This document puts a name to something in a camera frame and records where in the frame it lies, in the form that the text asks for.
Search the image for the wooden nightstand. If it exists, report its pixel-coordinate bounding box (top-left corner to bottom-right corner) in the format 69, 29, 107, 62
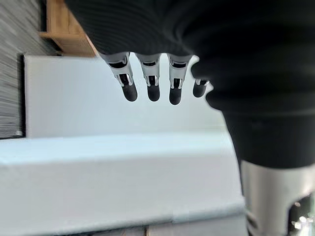
38, 0, 100, 58

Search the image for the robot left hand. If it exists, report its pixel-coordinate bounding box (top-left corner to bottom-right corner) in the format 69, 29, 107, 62
65, 0, 315, 236

